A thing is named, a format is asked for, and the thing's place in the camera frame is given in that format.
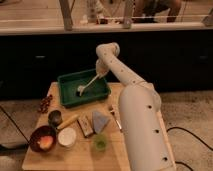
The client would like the white dish brush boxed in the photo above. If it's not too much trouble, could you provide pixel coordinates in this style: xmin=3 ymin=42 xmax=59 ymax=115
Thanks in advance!
xmin=77 ymin=74 xmax=99 ymax=96

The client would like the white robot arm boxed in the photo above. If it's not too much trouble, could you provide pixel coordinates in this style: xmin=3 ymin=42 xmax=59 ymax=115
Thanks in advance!
xmin=96 ymin=43 xmax=176 ymax=171

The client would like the green plastic tray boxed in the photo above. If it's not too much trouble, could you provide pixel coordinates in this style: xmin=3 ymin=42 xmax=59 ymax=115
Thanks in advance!
xmin=57 ymin=69 xmax=111 ymax=108

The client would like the metal fork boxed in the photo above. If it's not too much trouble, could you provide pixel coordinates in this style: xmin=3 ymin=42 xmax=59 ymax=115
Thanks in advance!
xmin=108 ymin=105 xmax=122 ymax=132

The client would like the blue grey cloth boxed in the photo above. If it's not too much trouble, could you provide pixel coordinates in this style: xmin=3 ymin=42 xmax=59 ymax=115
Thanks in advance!
xmin=92 ymin=111 xmax=109 ymax=134

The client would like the brown rectangular block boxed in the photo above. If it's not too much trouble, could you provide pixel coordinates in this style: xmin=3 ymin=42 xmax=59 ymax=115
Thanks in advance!
xmin=77 ymin=115 xmax=93 ymax=137

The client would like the red grapes bunch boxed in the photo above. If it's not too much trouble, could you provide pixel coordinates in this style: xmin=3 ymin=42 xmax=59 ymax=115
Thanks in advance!
xmin=38 ymin=95 xmax=53 ymax=113

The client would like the dark metal cup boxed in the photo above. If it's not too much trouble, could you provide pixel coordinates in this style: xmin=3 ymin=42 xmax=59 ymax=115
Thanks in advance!
xmin=48 ymin=110 xmax=62 ymax=127

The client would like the wooden table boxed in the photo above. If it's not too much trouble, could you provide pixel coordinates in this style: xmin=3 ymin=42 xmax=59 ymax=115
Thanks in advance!
xmin=21 ymin=81 xmax=177 ymax=171

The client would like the person in background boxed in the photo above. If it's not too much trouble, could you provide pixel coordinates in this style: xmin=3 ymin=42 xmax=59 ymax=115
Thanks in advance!
xmin=133 ymin=0 xmax=182 ymax=23

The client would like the green small cup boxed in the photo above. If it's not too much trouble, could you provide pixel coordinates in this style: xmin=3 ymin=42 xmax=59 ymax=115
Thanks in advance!
xmin=93 ymin=134 xmax=108 ymax=151

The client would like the white round lid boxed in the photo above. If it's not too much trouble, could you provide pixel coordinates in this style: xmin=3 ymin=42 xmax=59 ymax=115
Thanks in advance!
xmin=58 ymin=127 xmax=77 ymax=147

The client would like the brown wooden bowl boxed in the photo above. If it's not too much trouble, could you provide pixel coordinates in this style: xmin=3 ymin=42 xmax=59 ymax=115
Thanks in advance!
xmin=29 ymin=125 xmax=56 ymax=152

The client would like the peach fruit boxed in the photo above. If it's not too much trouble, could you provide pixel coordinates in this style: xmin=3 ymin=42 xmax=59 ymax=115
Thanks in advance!
xmin=38 ymin=136 xmax=53 ymax=150

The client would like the yellow handled tool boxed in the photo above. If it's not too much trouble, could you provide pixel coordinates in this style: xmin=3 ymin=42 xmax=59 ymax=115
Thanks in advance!
xmin=57 ymin=114 xmax=79 ymax=130

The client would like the black cable right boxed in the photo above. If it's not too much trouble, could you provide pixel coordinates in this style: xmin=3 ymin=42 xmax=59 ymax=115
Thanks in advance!
xmin=166 ymin=126 xmax=213 ymax=171

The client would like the black cable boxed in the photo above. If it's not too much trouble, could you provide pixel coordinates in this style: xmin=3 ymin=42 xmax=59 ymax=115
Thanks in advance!
xmin=166 ymin=126 xmax=213 ymax=171
xmin=0 ymin=105 xmax=31 ymax=151

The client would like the black cable left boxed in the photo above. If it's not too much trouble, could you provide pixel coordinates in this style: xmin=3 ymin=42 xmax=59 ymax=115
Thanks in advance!
xmin=0 ymin=105 xmax=31 ymax=151

